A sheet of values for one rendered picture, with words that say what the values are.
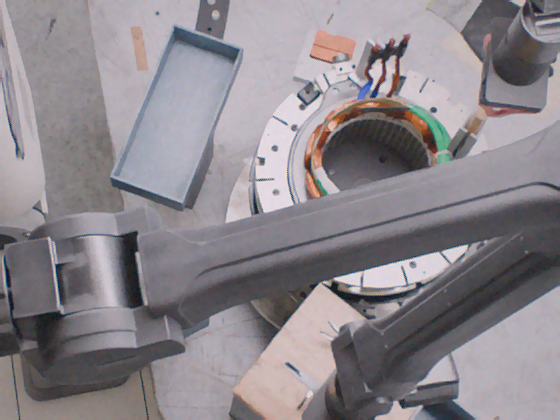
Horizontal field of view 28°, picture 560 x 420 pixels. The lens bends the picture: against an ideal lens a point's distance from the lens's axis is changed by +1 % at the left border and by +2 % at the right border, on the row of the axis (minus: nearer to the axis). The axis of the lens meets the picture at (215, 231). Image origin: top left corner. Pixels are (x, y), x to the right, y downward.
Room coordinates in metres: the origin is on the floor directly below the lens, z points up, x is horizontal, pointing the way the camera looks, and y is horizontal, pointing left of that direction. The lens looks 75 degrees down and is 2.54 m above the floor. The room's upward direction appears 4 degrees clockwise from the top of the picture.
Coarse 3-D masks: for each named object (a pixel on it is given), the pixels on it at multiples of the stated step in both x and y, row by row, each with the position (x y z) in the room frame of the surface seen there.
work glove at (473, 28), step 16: (432, 0) 0.92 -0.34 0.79; (448, 0) 0.92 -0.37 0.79; (464, 0) 0.92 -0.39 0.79; (480, 0) 0.92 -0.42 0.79; (496, 0) 0.92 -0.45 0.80; (448, 16) 0.89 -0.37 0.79; (464, 16) 0.89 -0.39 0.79; (480, 16) 0.89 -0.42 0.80; (496, 16) 0.89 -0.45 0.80; (512, 16) 0.89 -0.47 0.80; (464, 32) 0.86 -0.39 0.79; (480, 32) 0.86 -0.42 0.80; (480, 48) 0.83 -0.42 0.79
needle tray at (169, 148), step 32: (192, 32) 0.70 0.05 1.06; (160, 64) 0.65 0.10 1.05; (192, 64) 0.67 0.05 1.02; (224, 64) 0.67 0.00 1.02; (160, 96) 0.61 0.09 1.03; (192, 96) 0.62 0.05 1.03; (224, 96) 0.61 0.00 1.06; (160, 128) 0.57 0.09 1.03; (192, 128) 0.57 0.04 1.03; (128, 160) 0.51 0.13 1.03; (160, 160) 0.52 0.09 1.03; (192, 160) 0.52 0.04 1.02; (128, 192) 0.47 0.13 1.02; (160, 192) 0.47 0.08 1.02; (192, 192) 0.52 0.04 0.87
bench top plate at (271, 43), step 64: (128, 0) 0.88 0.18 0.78; (192, 0) 0.89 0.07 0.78; (256, 0) 0.90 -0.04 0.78; (320, 0) 0.91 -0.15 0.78; (384, 0) 0.92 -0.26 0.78; (128, 64) 0.77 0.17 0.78; (256, 64) 0.78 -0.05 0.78; (448, 64) 0.80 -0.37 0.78; (128, 128) 0.65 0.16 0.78; (256, 128) 0.67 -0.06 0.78; (512, 128) 0.70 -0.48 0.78; (256, 320) 0.34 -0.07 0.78; (512, 320) 0.37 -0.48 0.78; (192, 384) 0.23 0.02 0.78; (512, 384) 0.27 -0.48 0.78
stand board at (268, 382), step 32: (320, 288) 0.34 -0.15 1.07; (288, 320) 0.29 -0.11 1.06; (320, 320) 0.29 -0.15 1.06; (352, 320) 0.30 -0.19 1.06; (288, 352) 0.25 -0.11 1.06; (320, 352) 0.25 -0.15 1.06; (256, 384) 0.20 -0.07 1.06; (288, 384) 0.20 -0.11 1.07; (288, 416) 0.16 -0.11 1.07; (384, 416) 0.17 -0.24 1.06
